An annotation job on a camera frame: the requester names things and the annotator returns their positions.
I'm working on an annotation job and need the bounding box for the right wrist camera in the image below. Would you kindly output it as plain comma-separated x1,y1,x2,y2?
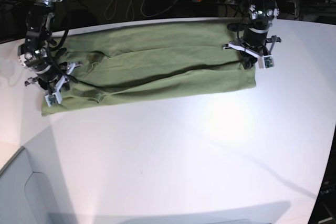
45,92,62,107

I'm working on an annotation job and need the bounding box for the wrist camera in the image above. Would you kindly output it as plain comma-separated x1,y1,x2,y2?
258,55,274,69
45,92,62,107

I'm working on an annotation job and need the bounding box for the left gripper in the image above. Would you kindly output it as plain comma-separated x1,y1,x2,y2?
222,27,282,70

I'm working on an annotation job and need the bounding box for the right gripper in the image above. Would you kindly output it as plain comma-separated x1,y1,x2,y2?
24,61,82,94

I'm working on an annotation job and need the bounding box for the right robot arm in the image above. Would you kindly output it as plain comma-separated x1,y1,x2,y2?
18,0,81,105

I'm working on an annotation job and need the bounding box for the green T-shirt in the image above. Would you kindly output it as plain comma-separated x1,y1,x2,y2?
41,22,256,116

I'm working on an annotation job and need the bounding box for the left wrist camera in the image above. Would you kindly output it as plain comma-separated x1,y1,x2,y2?
258,55,274,69

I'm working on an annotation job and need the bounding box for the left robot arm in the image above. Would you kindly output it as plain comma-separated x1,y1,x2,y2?
222,0,282,69

